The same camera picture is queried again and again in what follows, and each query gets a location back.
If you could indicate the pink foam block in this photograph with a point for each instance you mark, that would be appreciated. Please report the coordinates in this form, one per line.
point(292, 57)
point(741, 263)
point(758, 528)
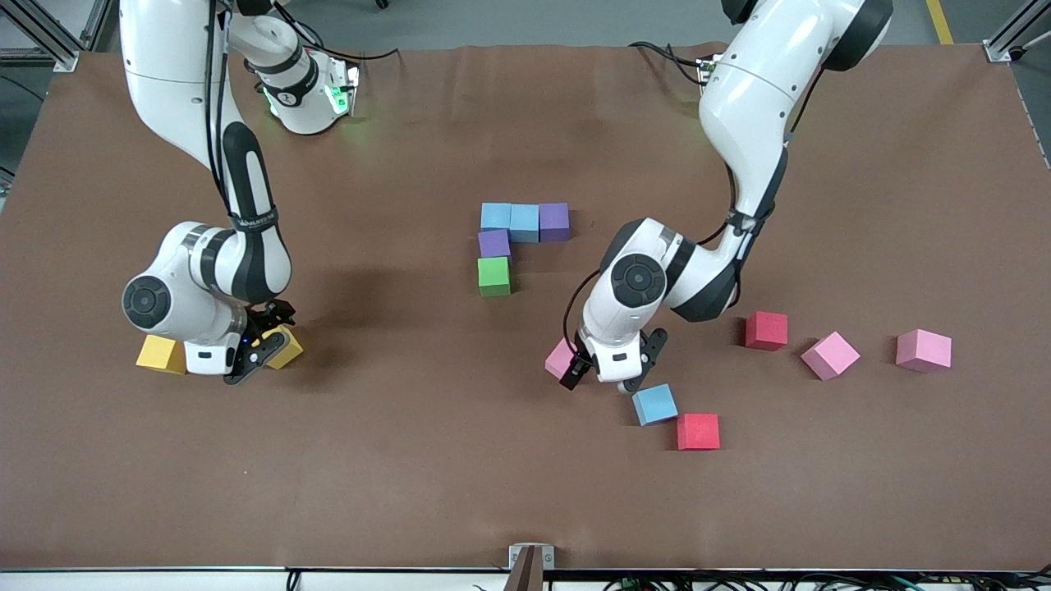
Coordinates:
point(830, 355)
point(924, 350)
point(558, 359)

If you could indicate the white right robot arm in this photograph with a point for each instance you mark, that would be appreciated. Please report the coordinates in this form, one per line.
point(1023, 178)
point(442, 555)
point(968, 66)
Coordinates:
point(246, 263)

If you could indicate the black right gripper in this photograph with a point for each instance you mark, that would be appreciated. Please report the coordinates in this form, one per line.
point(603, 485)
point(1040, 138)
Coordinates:
point(268, 318)

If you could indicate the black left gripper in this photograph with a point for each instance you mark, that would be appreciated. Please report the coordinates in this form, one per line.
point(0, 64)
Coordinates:
point(574, 367)

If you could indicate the purple foam block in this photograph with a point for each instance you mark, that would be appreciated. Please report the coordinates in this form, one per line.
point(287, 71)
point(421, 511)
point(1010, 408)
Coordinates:
point(494, 244)
point(554, 222)

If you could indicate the red foam block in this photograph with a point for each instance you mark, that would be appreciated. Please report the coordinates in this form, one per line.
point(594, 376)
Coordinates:
point(766, 330)
point(698, 431)

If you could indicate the green foam block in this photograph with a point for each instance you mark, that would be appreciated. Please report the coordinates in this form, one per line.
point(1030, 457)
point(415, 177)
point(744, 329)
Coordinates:
point(494, 276)

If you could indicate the metal table edge bracket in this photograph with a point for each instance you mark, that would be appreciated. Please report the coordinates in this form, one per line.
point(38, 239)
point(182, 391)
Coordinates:
point(531, 562)

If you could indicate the aluminium frame post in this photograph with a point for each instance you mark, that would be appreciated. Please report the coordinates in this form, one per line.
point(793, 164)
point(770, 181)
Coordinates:
point(1006, 49)
point(33, 57)

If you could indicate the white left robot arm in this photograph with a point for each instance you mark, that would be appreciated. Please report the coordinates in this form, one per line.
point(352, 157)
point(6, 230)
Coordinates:
point(747, 98)

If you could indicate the blue foam block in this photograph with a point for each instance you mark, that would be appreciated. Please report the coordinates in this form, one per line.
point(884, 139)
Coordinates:
point(654, 404)
point(524, 223)
point(495, 216)

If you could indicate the yellow foam block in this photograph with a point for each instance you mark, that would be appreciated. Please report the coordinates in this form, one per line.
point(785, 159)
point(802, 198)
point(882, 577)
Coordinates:
point(289, 351)
point(156, 355)

